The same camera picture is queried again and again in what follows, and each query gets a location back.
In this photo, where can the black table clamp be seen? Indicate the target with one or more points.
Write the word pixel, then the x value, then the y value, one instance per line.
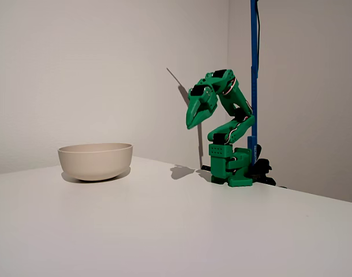
pixel 264 168

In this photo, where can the green gripper black servo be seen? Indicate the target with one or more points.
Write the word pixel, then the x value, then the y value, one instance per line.
pixel 201 104

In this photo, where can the blue upright pole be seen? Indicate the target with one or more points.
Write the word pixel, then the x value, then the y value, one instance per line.
pixel 254 86

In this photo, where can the beige round bowl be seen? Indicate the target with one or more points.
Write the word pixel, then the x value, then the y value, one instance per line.
pixel 95 164

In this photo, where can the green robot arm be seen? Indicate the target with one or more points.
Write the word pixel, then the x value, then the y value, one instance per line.
pixel 222 167

